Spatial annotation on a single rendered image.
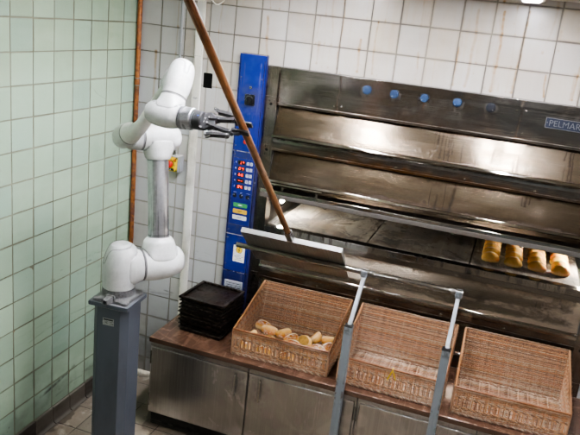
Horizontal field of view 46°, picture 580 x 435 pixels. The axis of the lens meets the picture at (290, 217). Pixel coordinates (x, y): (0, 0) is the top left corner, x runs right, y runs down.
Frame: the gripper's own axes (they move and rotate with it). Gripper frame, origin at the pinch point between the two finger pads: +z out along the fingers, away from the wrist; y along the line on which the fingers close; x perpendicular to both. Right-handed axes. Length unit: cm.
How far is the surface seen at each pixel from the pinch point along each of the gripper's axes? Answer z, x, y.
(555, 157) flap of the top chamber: 120, -101, -73
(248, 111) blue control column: -46, -99, -69
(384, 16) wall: 23, -62, -116
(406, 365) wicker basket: 67, -171, 32
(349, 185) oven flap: 17, -121, -46
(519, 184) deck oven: 105, -111, -60
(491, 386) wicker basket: 113, -172, 31
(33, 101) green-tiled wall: -121, -30, -12
